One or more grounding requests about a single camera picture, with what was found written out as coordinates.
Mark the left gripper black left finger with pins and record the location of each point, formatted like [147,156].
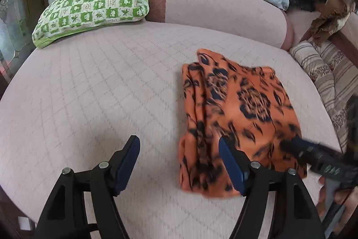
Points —
[83,202]

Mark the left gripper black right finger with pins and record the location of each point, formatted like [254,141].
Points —
[294,213]

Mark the orange black floral garment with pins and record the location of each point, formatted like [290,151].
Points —
[249,105]

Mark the person's right hand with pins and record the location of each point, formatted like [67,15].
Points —
[346,197]

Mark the beige striped blanket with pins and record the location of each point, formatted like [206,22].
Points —
[335,78]

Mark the pink bolster cushion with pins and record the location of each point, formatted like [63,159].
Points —
[257,20]

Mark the wooden glass door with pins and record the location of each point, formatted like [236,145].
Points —
[18,20]

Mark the green white patterned pillow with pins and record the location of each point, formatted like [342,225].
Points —
[67,17]

